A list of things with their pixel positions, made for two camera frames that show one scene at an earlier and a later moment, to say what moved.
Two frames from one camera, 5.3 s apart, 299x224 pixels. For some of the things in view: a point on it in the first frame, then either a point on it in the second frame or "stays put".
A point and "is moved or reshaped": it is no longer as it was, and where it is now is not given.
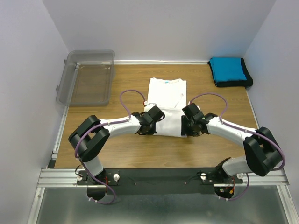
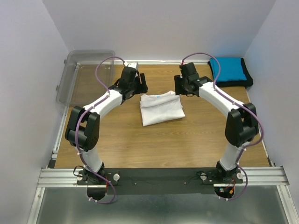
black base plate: [156, 180] stays put
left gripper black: [151, 132] -> [142, 88]
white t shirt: [169, 95] is moved or reshaped
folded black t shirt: [246, 83] stays put
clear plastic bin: [87, 78] stays put
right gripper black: [184, 129] -> [177, 80]
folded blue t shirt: [228, 69] stays put
